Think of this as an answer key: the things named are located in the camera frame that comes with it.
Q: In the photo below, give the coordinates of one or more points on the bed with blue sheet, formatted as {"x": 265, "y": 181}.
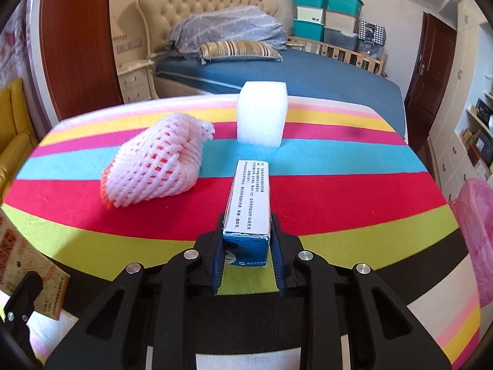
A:
{"x": 327, "y": 81}

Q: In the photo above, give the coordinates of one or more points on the striped colourful cloth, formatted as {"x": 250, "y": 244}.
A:
{"x": 346, "y": 200}

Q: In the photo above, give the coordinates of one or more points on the white foam block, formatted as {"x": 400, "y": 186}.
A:
{"x": 262, "y": 115}

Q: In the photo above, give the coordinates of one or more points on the striped pillow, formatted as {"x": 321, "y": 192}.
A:
{"x": 238, "y": 50}

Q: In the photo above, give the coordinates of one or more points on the beige storage box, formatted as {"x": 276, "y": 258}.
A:
{"x": 342, "y": 20}

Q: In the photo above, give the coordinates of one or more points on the cream wardrobe shelf unit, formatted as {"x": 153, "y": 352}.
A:
{"x": 458, "y": 123}

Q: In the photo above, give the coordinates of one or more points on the blue and white carton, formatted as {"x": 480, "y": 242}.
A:
{"x": 248, "y": 200}

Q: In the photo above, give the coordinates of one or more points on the checkered black white bag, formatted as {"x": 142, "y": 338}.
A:
{"x": 371, "y": 31}

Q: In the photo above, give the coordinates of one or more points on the clear grey storage box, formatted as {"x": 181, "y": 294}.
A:
{"x": 339, "y": 39}

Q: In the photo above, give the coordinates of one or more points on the wooden crib rail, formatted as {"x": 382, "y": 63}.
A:
{"x": 339, "y": 54}

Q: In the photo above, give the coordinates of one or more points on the white storage box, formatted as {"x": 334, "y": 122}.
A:
{"x": 311, "y": 14}

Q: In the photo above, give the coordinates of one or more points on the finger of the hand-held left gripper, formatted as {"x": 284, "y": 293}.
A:
{"x": 23, "y": 296}

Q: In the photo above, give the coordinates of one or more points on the small black safe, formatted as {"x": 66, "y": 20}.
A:
{"x": 481, "y": 144}

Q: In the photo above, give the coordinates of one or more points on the pink foam fruit net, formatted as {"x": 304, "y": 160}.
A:
{"x": 154, "y": 162}

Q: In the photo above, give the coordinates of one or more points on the pink lace curtain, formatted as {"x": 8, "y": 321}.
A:
{"x": 19, "y": 54}

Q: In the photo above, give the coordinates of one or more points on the grey-blue folded quilt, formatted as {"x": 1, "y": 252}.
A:
{"x": 231, "y": 23}

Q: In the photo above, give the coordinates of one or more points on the brown cardboard tag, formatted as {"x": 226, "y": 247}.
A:
{"x": 23, "y": 254}

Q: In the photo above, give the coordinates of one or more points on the dark storage bag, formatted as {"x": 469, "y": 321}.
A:
{"x": 369, "y": 49}

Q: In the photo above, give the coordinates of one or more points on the cardboard box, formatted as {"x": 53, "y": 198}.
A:
{"x": 129, "y": 36}

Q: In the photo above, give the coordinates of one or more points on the yellow chair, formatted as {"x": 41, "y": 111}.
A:
{"x": 15, "y": 123}

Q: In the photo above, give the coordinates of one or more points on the trash bin with pink bag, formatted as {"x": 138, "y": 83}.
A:
{"x": 477, "y": 231}

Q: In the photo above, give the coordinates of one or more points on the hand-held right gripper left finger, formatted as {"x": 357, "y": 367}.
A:
{"x": 217, "y": 262}

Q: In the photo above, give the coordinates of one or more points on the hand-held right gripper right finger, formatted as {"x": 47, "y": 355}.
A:
{"x": 279, "y": 262}

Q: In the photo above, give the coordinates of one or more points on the brown wooden door panel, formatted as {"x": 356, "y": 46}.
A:
{"x": 77, "y": 46}

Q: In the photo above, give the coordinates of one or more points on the beige tufted headboard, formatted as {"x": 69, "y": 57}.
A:
{"x": 185, "y": 4}

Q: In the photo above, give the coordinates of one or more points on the black box on shelf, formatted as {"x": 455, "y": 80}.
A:
{"x": 484, "y": 110}

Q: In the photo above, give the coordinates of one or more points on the cream nightstand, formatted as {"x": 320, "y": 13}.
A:
{"x": 134, "y": 81}

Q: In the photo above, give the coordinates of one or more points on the dark brown door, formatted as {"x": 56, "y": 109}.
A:
{"x": 429, "y": 69}

